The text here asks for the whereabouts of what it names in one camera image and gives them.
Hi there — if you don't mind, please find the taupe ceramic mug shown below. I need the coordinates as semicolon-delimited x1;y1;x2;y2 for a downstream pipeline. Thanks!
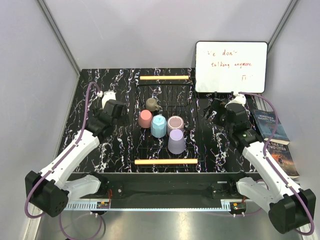
145;97;160;112

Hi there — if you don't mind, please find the light blue faceted mug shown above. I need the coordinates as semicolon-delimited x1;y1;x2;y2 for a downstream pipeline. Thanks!
151;114;167;138

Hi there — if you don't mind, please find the lavender plastic cup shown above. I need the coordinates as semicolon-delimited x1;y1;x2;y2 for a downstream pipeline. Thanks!
168;129;186;155

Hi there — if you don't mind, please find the dark Two Cities book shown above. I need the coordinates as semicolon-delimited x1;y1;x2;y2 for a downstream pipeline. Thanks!
267;141;300;179

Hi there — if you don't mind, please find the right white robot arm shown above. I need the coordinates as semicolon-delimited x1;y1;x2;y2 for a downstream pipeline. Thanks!
209;94;316;236

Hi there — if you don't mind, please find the wooden rack handle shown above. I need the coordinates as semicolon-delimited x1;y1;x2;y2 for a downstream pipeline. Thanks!
134;158;198;165
140;75;189;81

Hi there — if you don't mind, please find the pink plastic cup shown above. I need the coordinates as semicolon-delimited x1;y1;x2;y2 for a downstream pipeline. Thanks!
138;109;153;129

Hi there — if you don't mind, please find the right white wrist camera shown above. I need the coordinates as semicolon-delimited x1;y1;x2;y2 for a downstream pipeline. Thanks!
225;94;247;107

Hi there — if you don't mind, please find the mauve ribbed mug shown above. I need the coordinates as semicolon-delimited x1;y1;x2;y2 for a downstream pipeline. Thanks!
167;115;184;135

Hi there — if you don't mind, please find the rear wooden rack handle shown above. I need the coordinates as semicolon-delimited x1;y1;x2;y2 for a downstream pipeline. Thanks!
140;75;189;81

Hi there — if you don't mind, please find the black wire dish rack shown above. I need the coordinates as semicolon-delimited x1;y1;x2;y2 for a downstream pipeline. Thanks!
128;81;202;173

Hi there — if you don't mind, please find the white whiteboard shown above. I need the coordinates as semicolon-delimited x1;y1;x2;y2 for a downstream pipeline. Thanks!
195;41;268;94

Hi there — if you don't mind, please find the grey slotted cable duct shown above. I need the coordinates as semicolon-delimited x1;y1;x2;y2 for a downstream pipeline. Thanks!
64;200;111;211

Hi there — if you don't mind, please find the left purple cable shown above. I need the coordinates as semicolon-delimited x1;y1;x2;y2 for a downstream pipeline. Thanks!
24;81;104;240

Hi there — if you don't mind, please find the front wooden rack handle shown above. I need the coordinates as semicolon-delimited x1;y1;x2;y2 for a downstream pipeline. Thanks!
134;158;198;165

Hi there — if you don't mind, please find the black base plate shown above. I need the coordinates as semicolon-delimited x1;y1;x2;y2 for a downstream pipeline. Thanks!
67;171;268;210

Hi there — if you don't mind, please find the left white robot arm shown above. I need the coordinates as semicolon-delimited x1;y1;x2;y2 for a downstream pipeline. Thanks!
24;99;127;218

